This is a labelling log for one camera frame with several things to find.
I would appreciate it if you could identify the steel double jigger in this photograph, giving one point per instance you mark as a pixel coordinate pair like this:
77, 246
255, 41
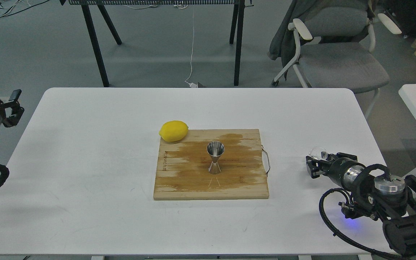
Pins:
215, 149

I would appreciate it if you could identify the grey office chair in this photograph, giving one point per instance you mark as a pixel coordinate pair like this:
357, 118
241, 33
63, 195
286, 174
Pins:
334, 50

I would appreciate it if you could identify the clear glass cup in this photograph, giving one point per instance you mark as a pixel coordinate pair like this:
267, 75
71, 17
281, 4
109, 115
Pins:
318, 153

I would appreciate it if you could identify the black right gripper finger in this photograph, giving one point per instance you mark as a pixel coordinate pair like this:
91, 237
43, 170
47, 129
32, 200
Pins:
333, 157
317, 168

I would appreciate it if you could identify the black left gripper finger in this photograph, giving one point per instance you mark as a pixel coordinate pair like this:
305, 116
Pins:
16, 109

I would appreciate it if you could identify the yellow lemon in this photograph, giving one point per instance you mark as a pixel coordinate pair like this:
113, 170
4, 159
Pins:
173, 131

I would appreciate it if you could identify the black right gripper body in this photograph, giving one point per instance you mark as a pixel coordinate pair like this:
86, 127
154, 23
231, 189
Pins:
344, 171

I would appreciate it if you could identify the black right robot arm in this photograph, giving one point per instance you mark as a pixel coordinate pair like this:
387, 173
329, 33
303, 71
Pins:
369, 191

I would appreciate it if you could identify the wooden cutting board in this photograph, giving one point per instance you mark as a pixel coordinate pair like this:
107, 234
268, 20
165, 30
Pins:
182, 167

